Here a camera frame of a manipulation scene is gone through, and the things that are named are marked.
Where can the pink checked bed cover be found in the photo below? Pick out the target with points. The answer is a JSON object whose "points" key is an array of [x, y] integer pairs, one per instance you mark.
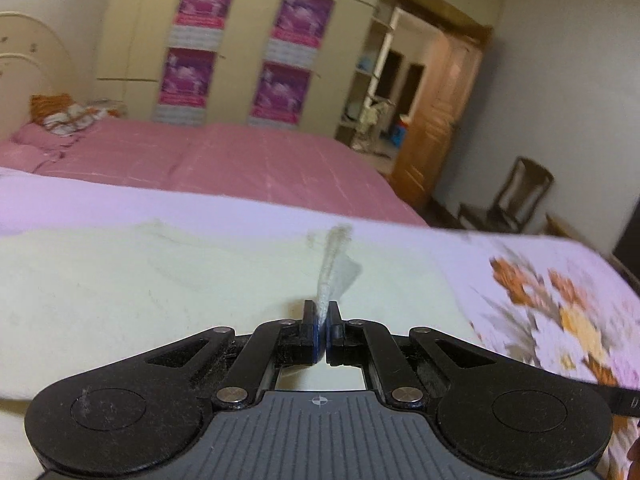
{"points": [[272, 166]]}

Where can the brown wooden door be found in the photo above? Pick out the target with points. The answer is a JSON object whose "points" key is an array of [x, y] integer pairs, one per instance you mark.
{"points": [[452, 64]]}

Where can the purple poster lower right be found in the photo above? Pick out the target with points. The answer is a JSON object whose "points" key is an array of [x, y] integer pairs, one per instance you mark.
{"points": [[279, 97]]}

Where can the pink pillow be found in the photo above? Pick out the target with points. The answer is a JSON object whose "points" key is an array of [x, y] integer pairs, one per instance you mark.
{"points": [[32, 147]]}

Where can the cream curved headboard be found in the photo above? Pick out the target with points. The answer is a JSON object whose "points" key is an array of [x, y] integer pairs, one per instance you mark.
{"points": [[33, 61]]}

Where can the purple poster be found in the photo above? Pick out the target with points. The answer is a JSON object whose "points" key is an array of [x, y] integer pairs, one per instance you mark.
{"points": [[279, 97], [199, 25], [184, 87], [297, 32]]}

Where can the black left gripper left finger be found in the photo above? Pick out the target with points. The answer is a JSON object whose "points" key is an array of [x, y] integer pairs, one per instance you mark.
{"points": [[140, 414]]}

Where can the purple poster upper left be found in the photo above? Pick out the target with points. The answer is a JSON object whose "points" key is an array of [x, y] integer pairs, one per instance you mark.
{"points": [[199, 25]]}

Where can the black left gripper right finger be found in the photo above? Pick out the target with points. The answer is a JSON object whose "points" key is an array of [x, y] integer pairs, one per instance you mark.
{"points": [[498, 415]]}

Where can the open shelf unit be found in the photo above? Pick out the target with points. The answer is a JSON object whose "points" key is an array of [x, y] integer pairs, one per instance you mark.
{"points": [[367, 71]]}

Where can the purple poster lower left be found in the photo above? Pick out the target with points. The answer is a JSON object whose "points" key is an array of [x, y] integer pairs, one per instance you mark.
{"points": [[184, 87]]}

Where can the cream wardrobe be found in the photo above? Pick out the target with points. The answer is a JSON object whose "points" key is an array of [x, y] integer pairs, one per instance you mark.
{"points": [[135, 37]]}

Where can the pale cream small garment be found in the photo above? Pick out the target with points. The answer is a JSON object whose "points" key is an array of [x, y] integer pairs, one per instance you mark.
{"points": [[77, 297]]}

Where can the blue plastic stool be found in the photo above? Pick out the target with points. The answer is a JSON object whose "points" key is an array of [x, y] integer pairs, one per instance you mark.
{"points": [[399, 130]]}

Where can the purple poster upper right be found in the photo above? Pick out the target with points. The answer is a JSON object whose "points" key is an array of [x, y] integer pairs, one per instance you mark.
{"points": [[297, 32]]}

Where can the dark wooden chair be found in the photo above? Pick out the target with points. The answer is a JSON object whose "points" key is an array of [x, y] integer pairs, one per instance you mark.
{"points": [[515, 203]]}

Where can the floral lilac bed sheet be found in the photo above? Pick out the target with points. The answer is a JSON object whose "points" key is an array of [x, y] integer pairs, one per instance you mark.
{"points": [[542, 301]]}

